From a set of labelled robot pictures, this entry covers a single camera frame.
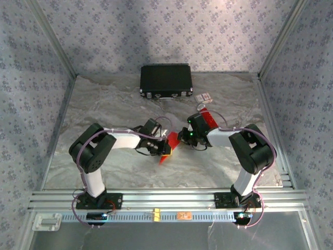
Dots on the small white red card box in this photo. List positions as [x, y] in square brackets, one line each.
[203, 97]

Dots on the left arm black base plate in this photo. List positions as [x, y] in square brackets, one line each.
[117, 201]

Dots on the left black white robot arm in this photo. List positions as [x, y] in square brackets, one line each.
[91, 156]

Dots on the aluminium frame post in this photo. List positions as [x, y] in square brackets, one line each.
[54, 39]
[281, 39]

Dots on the orange label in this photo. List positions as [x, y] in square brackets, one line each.
[184, 215]

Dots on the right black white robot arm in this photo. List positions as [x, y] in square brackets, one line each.
[253, 156]

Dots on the red tube with silver cap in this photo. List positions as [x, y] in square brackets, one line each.
[212, 119]

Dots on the glossy grey panel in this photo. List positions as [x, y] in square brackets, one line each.
[166, 237]

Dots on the yellow tape piece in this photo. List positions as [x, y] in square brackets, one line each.
[156, 215]

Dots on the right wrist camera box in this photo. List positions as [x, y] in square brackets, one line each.
[199, 123]

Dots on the black hard case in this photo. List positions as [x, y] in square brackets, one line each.
[166, 78]

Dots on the long aluminium mounting rail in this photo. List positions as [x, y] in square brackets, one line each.
[169, 199]

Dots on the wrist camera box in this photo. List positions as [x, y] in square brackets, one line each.
[199, 123]
[152, 127]

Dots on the grey metal bracket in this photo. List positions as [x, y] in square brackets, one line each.
[47, 222]

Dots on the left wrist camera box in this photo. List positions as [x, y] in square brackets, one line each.
[152, 127]

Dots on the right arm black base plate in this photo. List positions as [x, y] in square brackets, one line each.
[219, 200]

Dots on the red paper sheet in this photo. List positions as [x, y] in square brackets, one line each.
[173, 140]

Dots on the aluminium side rail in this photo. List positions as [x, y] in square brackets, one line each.
[61, 122]
[270, 117]

